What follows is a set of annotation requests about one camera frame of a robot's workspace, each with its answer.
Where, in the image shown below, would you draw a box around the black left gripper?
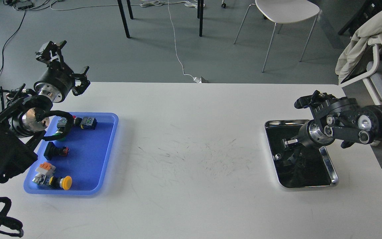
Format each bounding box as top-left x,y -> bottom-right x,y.
33,40 -> 91,103

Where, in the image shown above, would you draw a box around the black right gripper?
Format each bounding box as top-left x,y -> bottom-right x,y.
282,120 -> 320,166

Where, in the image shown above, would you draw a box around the small black gear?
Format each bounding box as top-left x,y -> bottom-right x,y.
274,153 -> 282,161

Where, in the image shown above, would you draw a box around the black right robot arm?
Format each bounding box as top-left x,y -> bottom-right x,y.
280,90 -> 382,162

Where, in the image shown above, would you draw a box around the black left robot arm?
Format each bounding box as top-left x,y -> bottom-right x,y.
0,40 -> 91,237

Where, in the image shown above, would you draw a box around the shiny metal tray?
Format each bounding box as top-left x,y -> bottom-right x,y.
264,119 -> 339,189

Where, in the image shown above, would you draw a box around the black table leg left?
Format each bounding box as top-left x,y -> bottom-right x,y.
117,0 -> 134,39

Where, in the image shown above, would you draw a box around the black table leg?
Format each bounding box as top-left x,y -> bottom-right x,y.
197,0 -> 204,37
117,0 -> 134,39

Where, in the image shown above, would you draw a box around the blue plastic tray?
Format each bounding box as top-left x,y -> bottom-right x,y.
23,112 -> 119,195

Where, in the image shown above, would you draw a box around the orange white connector block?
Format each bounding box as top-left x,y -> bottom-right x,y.
32,162 -> 56,186

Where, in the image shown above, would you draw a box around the white power adapter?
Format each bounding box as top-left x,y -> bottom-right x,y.
193,77 -> 208,84

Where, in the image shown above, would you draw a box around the white chair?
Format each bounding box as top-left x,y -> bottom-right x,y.
234,0 -> 320,72

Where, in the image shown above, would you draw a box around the black table leg right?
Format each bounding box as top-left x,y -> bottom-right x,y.
197,0 -> 204,37

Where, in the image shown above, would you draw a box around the beige jacket on chair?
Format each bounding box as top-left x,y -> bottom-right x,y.
335,11 -> 382,84

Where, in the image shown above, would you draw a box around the red push button switch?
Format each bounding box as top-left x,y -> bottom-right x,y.
57,116 -> 83,130

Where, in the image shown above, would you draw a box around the dark blue switch block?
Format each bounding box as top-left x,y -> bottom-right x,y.
79,117 -> 97,130

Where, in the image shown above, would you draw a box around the green push button switch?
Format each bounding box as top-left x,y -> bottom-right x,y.
52,127 -> 68,142

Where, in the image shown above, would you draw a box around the black floor cable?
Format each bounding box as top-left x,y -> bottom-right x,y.
0,10 -> 28,130

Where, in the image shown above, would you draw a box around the white floor cable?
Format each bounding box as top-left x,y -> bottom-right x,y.
50,0 -> 206,80

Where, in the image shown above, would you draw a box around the black red switch part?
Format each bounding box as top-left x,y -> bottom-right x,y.
43,142 -> 69,161

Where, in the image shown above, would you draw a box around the yellow push button switch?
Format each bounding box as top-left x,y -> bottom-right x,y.
49,176 -> 73,190

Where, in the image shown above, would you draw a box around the white office chair frame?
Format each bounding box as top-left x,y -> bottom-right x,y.
340,35 -> 382,144

